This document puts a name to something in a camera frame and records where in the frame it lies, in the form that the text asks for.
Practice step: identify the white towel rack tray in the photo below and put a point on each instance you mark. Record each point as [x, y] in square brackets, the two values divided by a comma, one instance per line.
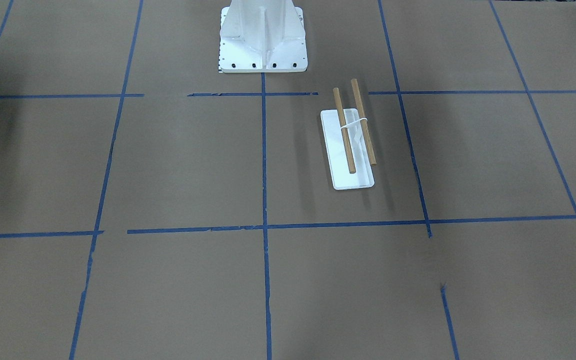
[341, 179]

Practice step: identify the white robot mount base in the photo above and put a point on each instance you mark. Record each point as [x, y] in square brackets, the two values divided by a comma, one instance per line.
[262, 36]

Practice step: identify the wooden rack rod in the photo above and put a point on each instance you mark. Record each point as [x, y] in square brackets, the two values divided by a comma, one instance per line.
[344, 131]
[363, 120]

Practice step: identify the outer wooden rack rod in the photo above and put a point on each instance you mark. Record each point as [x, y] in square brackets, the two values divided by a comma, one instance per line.
[363, 120]

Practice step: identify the inner wooden rack rod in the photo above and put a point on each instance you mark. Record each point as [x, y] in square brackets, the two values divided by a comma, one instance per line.
[344, 131]

